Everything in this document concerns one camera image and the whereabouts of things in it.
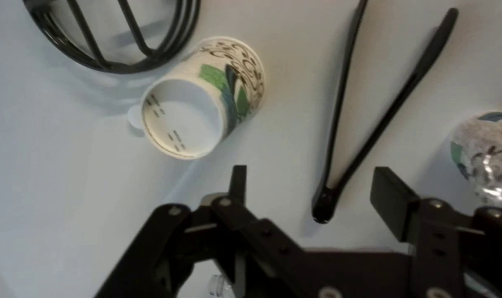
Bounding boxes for metal wire stand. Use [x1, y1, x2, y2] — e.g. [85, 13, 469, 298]
[22, 0, 203, 76]

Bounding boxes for patterned paper cup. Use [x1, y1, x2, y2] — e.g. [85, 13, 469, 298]
[140, 35, 267, 162]

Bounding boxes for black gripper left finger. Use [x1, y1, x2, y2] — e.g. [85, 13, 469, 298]
[95, 164, 319, 298]

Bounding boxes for black plastic tweezers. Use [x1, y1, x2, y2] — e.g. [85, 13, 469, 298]
[310, 0, 461, 225]

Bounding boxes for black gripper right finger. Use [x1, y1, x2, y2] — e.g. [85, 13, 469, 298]
[370, 165, 502, 298]

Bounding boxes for patterned cup with clear plastic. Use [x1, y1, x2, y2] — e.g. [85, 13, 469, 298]
[448, 109, 502, 205]

